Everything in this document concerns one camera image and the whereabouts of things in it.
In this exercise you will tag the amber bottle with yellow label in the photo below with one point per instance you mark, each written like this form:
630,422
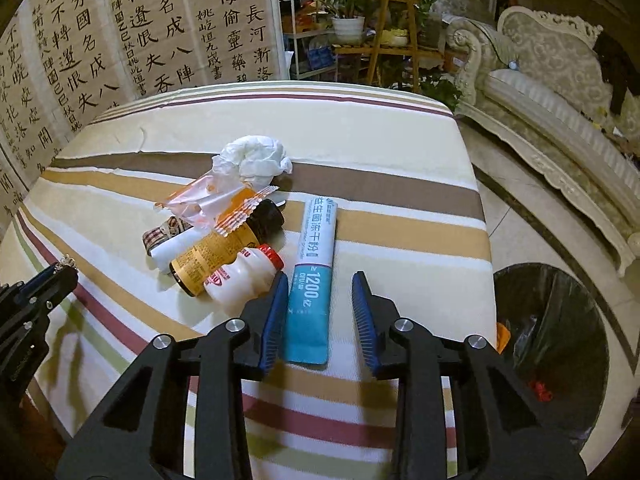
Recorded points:
210,255

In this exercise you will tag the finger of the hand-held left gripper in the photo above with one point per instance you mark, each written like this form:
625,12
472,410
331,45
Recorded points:
30,330
42,277

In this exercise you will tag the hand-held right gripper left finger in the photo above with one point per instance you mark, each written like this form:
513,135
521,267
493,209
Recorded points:
272,320

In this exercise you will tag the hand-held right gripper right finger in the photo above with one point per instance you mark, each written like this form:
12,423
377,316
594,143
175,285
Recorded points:
365,320

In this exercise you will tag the trash bin with black liner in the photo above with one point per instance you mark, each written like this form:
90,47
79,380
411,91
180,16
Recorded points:
560,340

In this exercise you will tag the cream ornate sofa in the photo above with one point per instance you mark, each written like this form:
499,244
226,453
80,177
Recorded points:
540,105

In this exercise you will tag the white metal rack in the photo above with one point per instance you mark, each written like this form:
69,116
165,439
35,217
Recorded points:
295,55

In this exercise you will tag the black garment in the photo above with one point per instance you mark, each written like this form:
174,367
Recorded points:
617,70

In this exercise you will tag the green plant in dark pot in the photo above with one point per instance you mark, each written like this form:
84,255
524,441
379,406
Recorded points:
430,30

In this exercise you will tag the plaid ribbon roll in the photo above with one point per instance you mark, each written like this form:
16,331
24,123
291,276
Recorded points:
157,236

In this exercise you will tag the row of calligraphy sheets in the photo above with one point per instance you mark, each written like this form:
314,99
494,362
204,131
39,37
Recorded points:
150,35

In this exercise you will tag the small clutter pile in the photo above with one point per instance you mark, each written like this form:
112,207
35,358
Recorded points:
620,135

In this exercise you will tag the green plant in white pot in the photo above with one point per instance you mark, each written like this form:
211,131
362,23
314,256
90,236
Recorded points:
348,30

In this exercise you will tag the white paper roll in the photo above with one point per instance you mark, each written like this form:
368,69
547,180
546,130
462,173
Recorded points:
172,250

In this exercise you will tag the small white red-capped bottle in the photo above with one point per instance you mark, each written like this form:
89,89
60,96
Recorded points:
235,280

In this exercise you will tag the striped tablecloth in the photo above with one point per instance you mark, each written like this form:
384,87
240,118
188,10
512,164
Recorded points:
350,150

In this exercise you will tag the wooden plant stand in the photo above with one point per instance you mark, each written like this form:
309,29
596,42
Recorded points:
395,2

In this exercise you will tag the small yellow pot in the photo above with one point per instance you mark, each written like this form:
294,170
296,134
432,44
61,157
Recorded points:
398,39

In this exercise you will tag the white tissue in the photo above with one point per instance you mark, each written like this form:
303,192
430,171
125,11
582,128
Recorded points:
260,157

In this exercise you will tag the low leafy green plant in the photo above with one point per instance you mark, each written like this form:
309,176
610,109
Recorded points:
442,90

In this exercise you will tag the gold glitter packet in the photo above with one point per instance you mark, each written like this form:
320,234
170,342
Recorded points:
66,260

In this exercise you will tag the long blue white packet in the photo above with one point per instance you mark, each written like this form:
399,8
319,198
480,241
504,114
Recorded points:
312,270

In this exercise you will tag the clear orange-print plastic wrapper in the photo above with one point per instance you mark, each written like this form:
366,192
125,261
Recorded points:
200,197

